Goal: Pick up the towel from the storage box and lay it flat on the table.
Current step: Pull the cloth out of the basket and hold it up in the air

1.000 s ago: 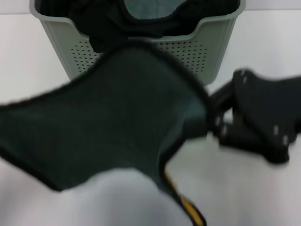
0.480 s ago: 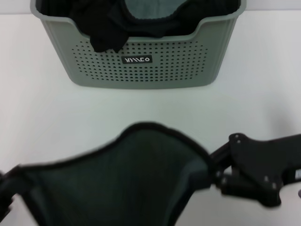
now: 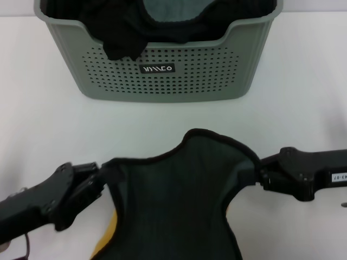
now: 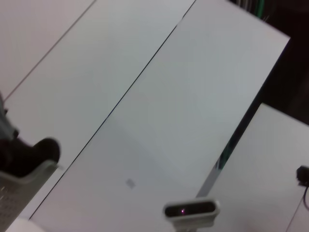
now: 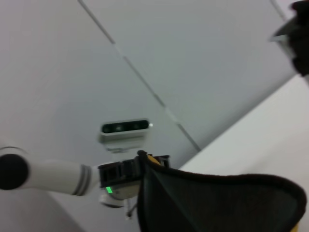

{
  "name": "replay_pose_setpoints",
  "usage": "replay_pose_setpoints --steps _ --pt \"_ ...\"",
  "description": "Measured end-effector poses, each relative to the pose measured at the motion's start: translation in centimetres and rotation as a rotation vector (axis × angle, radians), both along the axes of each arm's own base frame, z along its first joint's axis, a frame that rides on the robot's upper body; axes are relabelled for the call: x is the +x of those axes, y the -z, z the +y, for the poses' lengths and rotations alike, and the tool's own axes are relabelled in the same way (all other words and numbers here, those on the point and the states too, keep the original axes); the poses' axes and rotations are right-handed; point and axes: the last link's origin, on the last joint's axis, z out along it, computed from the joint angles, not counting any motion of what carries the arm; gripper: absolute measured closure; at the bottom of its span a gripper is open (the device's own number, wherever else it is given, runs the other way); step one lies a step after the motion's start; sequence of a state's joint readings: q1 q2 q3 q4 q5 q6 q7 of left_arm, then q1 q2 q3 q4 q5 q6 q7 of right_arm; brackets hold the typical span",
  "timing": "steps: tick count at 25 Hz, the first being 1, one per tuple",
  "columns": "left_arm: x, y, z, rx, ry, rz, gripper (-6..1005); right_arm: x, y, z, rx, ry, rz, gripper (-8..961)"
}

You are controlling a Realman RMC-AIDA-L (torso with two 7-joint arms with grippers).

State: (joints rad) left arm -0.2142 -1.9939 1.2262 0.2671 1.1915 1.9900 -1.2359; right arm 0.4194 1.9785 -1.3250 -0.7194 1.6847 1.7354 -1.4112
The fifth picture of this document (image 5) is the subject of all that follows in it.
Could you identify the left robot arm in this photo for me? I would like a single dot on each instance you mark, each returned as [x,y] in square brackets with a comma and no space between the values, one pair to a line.
[55,176]

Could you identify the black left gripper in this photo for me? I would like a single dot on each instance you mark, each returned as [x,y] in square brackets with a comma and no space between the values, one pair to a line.
[109,175]

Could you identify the silver head camera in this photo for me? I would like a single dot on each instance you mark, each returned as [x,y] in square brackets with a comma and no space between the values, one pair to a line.
[120,135]

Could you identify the black cloth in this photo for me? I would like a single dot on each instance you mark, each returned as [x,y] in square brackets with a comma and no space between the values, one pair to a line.
[303,36]

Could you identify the grey yellow black-edged towel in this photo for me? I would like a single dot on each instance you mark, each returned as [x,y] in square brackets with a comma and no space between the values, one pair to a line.
[217,205]

